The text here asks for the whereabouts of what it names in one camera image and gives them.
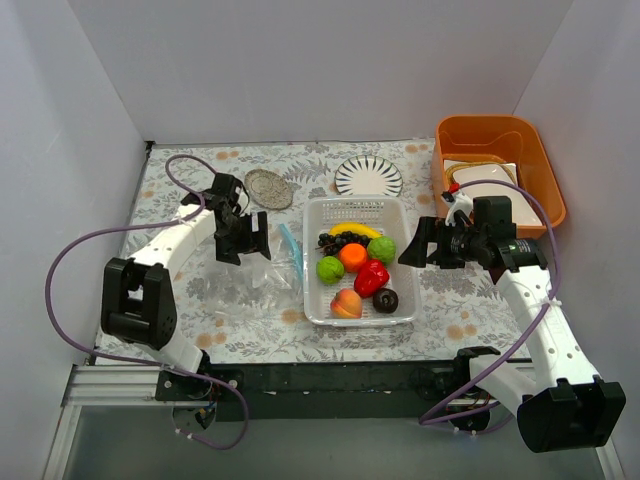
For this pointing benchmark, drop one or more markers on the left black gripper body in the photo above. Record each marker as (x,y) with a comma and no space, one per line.
(242,236)

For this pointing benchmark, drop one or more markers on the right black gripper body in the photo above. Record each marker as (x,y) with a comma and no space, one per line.
(441,242)

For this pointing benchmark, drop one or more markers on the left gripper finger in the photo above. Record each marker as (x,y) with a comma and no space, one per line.
(226,250)
(256,234)

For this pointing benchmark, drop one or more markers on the red bell pepper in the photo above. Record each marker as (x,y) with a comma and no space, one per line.
(371,277)

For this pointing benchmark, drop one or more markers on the clear zip top bag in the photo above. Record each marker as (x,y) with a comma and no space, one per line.
(258,288)

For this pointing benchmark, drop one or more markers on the black grape bunch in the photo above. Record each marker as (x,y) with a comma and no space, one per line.
(331,244)

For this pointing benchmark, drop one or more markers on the small green fruit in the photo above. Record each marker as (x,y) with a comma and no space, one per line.
(330,270)

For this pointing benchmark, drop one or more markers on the peach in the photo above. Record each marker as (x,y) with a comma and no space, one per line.
(346,304)

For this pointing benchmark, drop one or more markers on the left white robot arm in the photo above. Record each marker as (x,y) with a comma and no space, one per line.
(138,305)

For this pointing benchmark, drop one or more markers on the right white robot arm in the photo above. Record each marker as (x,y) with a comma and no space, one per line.
(545,380)

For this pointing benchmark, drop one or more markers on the large green custard apple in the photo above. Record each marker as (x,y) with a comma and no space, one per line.
(382,248)

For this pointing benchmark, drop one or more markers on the speckled grey oval dish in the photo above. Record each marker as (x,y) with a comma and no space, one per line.
(268,189)

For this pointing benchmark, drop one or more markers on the dark purple mangosteen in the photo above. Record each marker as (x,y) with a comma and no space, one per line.
(385,301)

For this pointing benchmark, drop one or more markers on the white plastic basket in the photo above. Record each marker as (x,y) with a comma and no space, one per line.
(352,277)

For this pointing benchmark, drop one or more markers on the orange fruit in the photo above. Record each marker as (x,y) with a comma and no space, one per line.
(353,256)

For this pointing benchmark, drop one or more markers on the white rectangular plate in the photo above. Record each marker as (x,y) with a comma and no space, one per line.
(522,212)

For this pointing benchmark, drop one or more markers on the floral tablecloth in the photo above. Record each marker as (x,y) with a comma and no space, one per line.
(460,308)

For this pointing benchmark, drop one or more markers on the yellow banana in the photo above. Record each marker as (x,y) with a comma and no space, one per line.
(355,228)

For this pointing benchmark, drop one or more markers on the blue striped round plate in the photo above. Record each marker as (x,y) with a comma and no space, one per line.
(368,175)

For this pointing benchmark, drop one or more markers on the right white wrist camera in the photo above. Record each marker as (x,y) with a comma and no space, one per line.
(459,206)

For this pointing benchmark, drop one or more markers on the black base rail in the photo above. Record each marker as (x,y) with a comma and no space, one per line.
(339,390)

